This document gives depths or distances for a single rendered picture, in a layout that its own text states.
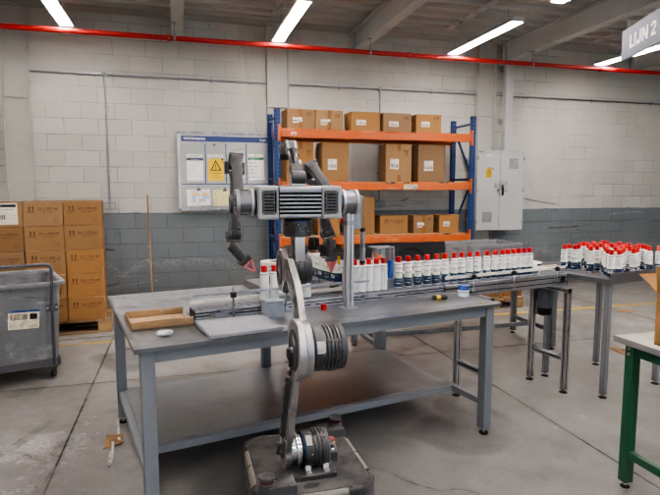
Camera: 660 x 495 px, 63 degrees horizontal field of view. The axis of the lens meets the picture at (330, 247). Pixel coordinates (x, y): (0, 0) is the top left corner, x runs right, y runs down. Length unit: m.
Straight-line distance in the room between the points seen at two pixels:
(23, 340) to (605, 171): 8.70
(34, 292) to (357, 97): 5.09
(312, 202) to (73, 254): 4.00
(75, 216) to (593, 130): 7.86
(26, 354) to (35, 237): 1.66
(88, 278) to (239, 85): 3.25
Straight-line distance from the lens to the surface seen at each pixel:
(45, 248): 6.15
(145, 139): 7.52
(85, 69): 7.71
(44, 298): 4.75
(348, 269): 3.07
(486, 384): 3.52
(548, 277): 4.31
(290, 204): 2.47
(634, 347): 3.01
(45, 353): 4.87
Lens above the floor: 1.51
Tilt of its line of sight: 6 degrees down
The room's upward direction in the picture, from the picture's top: straight up
